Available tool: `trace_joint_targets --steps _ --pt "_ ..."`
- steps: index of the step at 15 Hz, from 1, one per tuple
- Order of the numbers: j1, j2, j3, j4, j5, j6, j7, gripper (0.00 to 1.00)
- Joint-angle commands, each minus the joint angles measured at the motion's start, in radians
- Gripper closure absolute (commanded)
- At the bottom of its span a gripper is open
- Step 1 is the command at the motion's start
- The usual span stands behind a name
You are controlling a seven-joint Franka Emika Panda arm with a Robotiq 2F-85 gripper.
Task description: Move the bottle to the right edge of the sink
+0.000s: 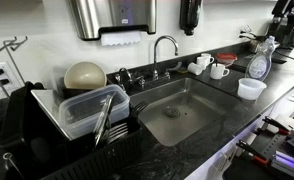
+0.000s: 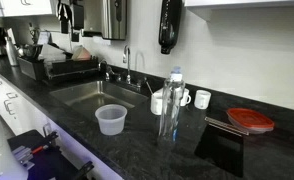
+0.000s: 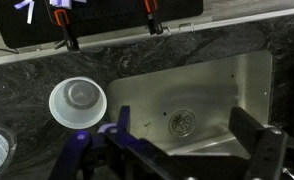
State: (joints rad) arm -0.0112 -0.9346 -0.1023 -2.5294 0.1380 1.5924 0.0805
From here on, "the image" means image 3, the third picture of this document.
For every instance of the orange black bar clamp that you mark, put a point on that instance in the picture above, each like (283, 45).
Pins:
(152, 18)
(66, 30)

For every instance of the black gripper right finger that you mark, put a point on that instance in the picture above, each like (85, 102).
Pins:
(243, 121)

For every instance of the white tape strip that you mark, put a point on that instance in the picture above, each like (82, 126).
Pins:
(28, 8)

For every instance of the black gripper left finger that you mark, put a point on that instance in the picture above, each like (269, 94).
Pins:
(123, 116)

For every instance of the stainless steel sink basin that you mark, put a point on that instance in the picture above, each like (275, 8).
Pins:
(200, 90)

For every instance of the translucent plastic cup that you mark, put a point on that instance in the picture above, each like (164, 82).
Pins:
(77, 106)

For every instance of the round metal sink drain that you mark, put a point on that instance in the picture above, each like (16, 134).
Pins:
(182, 122)

